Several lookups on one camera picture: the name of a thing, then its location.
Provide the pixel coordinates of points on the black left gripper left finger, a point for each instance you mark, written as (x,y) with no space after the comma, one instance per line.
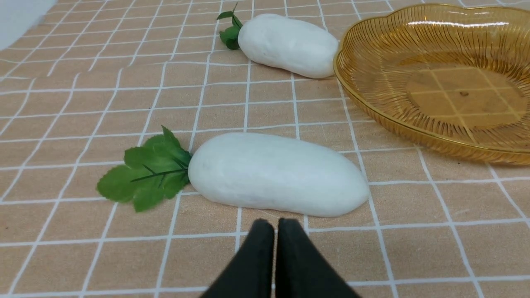
(249,273)

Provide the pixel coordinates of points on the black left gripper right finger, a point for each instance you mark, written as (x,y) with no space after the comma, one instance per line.
(301,271)

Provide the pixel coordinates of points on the near white radish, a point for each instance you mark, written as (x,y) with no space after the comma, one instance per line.
(241,169)

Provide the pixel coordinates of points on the white radish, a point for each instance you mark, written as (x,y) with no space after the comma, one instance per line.
(241,169)
(277,41)

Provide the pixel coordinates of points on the far white radish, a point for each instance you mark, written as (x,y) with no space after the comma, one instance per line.
(277,41)

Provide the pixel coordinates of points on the amber ribbed plastic plate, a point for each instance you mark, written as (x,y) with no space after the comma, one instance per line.
(452,79)

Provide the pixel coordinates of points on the checkered orange tablecloth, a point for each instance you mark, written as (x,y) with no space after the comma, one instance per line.
(96,77)

